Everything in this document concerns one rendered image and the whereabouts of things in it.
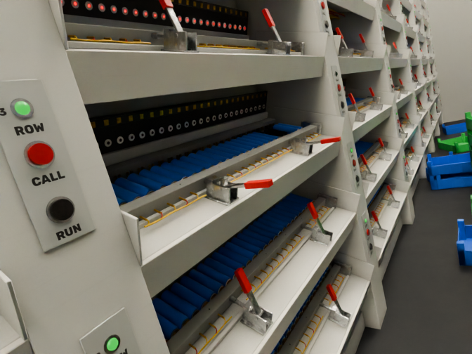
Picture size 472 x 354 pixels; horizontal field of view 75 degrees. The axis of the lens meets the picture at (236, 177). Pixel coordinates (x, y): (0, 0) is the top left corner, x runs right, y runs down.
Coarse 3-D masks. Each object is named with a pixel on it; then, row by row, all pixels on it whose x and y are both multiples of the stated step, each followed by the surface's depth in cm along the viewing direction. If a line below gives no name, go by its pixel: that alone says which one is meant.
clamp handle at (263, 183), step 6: (258, 180) 38; (264, 180) 37; (270, 180) 37; (228, 186) 40; (234, 186) 39; (240, 186) 39; (246, 186) 38; (252, 186) 37; (258, 186) 37; (264, 186) 36
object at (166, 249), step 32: (224, 128) 66; (320, 128) 75; (288, 160) 57; (320, 160) 65; (256, 192) 44; (288, 192) 54; (128, 224) 27; (160, 224) 35; (192, 224) 35; (224, 224) 39; (160, 256) 30; (192, 256) 35; (160, 288) 31
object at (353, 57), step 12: (336, 36) 77; (360, 36) 111; (336, 48) 78; (348, 48) 90; (360, 48) 129; (372, 48) 126; (384, 48) 124; (348, 60) 87; (360, 60) 97; (372, 60) 110; (348, 72) 90
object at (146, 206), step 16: (304, 128) 72; (272, 144) 58; (288, 144) 63; (240, 160) 49; (256, 160) 53; (272, 160) 55; (192, 176) 42; (208, 176) 43; (240, 176) 47; (160, 192) 37; (176, 192) 38; (192, 192) 40; (128, 208) 33; (144, 208) 34; (160, 208) 36
